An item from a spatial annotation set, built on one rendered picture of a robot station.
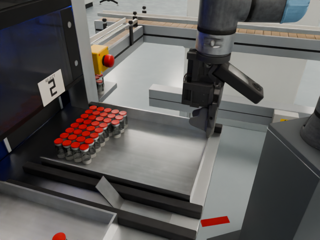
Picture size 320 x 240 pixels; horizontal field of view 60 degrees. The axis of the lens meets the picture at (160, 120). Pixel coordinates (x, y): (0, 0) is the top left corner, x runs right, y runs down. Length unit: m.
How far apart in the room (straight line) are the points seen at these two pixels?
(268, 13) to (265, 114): 1.11
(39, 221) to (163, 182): 0.25
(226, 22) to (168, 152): 0.33
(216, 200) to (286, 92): 0.97
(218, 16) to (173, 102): 1.18
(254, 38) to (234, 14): 0.90
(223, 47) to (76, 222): 0.43
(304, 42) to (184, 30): 0.56
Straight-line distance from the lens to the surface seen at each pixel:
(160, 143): 0.71
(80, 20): 0.80
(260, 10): 0.55
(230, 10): 0.54
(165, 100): 1.68
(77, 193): 0.62
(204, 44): 0.55
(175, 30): 1.48
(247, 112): 1.63
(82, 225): 0.56
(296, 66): 2.16
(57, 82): 0.73
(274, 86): 2.21
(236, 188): 1.86
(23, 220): 0.60
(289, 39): 1.45
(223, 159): 2.03
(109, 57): 0.89
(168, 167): 0.64
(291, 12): 0.58
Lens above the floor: 1.32
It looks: 34 degrees down
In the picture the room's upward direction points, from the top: straight up
